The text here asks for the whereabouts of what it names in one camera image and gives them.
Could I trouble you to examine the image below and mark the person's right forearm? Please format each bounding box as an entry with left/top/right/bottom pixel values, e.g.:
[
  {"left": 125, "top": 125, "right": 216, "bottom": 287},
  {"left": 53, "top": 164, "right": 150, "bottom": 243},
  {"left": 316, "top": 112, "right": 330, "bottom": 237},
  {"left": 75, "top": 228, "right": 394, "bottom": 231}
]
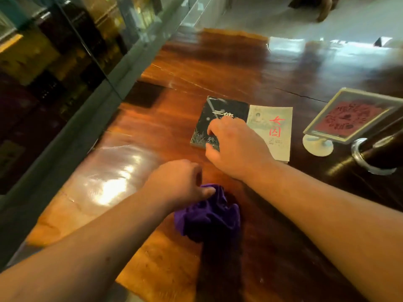
[{"left": 244, "top": 159, "right": 403, "bottom": 302}]

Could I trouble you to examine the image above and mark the black book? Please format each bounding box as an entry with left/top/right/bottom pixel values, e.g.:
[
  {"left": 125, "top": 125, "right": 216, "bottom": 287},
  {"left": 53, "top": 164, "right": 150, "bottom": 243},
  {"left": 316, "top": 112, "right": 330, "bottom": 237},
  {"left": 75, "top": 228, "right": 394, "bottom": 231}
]
[{"left": 190, "top": 96, "right": 250, "bottom": 151}]

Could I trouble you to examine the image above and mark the person's left forearm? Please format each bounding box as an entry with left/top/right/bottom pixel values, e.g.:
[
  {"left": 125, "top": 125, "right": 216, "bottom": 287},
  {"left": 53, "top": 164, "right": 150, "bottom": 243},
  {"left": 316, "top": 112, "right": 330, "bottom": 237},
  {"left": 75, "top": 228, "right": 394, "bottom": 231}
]
[{"left": 0, "top": 189, "right": 174, "bottom": 302}]

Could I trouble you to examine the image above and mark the glass display cabinet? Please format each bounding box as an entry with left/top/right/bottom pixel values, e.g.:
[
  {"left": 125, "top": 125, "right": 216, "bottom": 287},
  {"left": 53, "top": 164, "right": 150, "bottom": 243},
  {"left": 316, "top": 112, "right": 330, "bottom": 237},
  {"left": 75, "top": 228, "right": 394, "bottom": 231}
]
[{"left": 0, "top": 0, "right": 202, "bottom": 268}]

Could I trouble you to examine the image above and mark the purple cloth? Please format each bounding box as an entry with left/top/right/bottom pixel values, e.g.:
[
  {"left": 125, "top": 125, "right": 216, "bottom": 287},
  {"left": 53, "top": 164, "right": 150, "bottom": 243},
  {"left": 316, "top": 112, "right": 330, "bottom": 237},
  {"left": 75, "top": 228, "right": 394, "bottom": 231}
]
[{"left": 174, "top": 184, "right": 241, "bottom": 243}]

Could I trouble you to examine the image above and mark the cream book with red characters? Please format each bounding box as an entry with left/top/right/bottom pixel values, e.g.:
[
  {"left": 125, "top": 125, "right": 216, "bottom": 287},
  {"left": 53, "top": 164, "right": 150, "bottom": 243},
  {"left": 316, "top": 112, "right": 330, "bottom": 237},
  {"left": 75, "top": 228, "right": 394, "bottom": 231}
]
[{"left": 246, "top": 104, "right": 293, "bottom": 163}]

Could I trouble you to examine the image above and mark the dark bottle with silver ring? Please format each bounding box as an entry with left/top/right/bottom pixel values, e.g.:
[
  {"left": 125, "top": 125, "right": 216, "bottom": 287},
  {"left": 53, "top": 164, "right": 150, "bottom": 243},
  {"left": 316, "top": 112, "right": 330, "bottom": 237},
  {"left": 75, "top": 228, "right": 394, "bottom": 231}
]
[{"left": 351, "top": 129, "right": 403, "bottom": 176}]

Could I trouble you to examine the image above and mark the person's right hand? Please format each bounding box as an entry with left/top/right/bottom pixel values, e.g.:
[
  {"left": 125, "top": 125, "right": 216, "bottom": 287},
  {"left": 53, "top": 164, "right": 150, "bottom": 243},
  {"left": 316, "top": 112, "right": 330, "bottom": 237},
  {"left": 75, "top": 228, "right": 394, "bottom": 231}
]
[{"left": 205, "top": 116, "right": 275, "bottom": 183}]

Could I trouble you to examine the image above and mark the dark wooden furniture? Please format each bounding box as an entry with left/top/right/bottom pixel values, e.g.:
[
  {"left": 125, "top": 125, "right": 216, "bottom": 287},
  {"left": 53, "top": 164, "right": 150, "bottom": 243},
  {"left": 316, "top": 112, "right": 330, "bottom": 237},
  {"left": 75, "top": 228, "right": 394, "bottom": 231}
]
[{"left": 288, "top": 0, "right": 340, "bottom": 23}]

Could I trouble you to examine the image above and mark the person's left hand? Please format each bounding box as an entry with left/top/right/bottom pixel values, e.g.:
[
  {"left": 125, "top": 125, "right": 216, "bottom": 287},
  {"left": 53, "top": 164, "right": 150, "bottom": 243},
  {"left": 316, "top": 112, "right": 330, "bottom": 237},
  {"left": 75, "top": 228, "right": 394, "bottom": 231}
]
[{"left": 141, "top": 159, "right": 216, "bottom": 214}]

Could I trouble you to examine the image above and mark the white framed red picture stand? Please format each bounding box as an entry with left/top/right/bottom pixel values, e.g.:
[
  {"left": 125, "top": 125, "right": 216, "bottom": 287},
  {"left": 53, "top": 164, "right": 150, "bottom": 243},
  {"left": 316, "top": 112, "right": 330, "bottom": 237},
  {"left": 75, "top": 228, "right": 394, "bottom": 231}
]
[{"left": 302, "top": 87, "right": 403, "bottom": 157}]

